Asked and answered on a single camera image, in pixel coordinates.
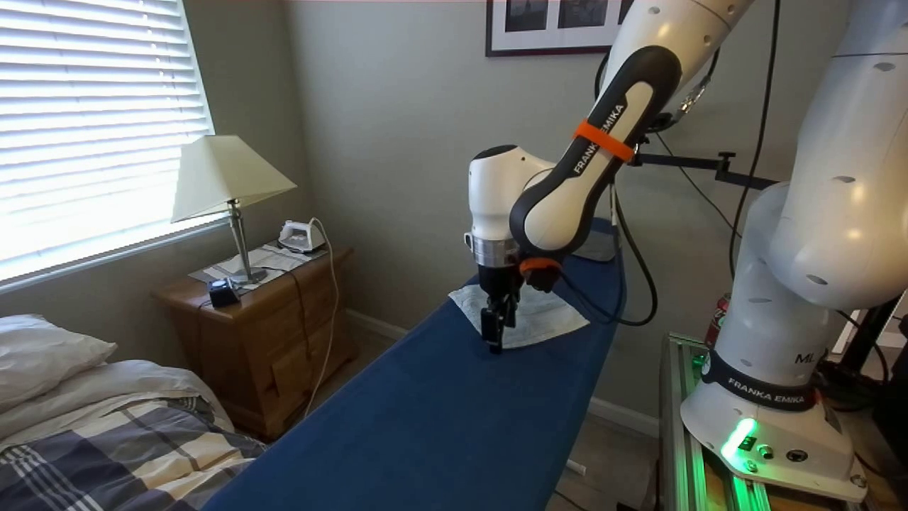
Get papers on nightstand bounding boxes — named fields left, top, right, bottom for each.
left=193, top=241, right=318, bottom=285

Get white pillow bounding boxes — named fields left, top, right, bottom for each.
left=0, top=311, right=118, bottom=413

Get wooden nightstand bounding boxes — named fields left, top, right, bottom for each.
left=153, top=241, right=356, bottom=441

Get white bed sheet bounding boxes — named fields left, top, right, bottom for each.
left=0, top=356, right=238, bottom=447

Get black wrist camera orange mount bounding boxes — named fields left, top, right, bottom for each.
left=512, top=253, right=563, bottom=284

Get white power cable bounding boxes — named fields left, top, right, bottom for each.
left=298, top=217, right=345, bottom=420

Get dark framed photo picture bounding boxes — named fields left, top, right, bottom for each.
left=485, top=0, right=638, bottom=55

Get table lamp with beige shade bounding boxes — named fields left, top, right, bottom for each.
left=169, top=132, right=298, bottom=285

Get white window blinds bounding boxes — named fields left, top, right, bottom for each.
left=0, top=0, right=216, bottom=285

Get white cloth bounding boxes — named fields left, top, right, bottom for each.
left=445, top=281, right=592, bottom=352

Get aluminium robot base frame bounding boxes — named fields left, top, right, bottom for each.
left=657, top=329, right=908, bottom=511

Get white clothes iron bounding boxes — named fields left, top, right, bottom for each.
left=274, top=217, right=329, bottom=257

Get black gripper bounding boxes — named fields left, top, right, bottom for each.
left=477, top=264, right=525, bottom=353

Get blue ironing board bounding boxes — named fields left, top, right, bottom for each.
left=201, top=217, right=627, bottom=511

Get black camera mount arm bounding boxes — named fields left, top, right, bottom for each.
left=627, top=148, right=780, bottom=193

